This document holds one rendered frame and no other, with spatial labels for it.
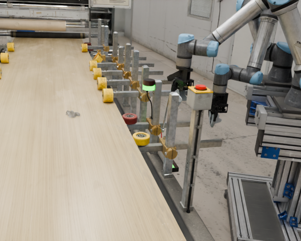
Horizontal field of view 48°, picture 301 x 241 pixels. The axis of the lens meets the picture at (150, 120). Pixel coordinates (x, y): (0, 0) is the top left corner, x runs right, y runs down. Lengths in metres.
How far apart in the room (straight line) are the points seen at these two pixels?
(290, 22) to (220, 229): 1.50
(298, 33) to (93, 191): 1.07
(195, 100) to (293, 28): 0.61
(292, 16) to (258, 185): 1.45
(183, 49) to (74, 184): 0.82
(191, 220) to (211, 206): 1.32
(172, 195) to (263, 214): 1.01
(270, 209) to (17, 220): 1.77
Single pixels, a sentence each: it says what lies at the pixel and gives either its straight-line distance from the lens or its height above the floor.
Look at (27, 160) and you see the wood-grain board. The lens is 1.38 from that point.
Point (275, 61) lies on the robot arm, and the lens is 2.27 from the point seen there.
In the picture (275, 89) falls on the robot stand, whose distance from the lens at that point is 2.28.
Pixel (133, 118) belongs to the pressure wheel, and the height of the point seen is 0.90.
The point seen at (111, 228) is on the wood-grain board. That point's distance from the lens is 1.02.
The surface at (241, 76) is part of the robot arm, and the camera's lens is 1.90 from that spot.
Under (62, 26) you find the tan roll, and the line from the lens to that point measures 4.15.
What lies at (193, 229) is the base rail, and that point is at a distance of 1.36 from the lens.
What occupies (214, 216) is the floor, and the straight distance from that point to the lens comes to 2.62.
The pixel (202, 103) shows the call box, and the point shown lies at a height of 1.18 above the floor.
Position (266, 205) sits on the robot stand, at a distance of 2.49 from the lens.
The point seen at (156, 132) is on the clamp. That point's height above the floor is 0.84.
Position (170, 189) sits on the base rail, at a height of 0.70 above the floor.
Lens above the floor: 1.56
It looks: 22 degrees down
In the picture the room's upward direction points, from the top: 4 degrees clockwise
